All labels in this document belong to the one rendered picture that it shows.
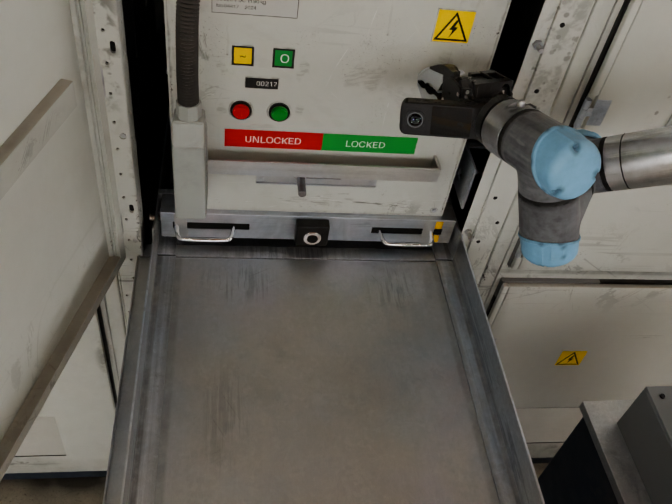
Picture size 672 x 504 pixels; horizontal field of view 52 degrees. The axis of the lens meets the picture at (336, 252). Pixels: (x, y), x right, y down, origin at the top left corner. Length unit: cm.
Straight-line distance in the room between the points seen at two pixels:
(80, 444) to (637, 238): 132
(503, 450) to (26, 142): 79
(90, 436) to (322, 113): 101
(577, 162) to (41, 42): 66
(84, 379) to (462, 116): 100
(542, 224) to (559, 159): 11
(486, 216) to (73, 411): 100
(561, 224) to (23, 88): 67
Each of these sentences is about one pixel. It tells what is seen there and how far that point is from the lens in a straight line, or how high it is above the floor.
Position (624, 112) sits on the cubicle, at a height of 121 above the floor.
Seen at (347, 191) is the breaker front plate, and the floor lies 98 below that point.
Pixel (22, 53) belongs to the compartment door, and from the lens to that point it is 92.
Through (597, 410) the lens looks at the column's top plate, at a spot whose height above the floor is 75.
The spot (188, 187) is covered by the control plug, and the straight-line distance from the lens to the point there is 108.
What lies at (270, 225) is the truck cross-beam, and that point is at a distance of 127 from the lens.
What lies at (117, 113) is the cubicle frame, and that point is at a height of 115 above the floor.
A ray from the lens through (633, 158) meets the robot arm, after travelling 97.
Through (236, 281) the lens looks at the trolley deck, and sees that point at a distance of 124.
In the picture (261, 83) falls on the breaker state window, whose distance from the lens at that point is 109.
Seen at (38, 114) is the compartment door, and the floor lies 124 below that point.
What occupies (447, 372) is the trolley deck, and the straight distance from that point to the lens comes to 118.
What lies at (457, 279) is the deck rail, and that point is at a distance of 131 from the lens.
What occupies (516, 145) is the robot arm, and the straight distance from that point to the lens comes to 87.
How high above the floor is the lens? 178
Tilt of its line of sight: 45 degrees down
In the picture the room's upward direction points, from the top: 10 degrees clockwise
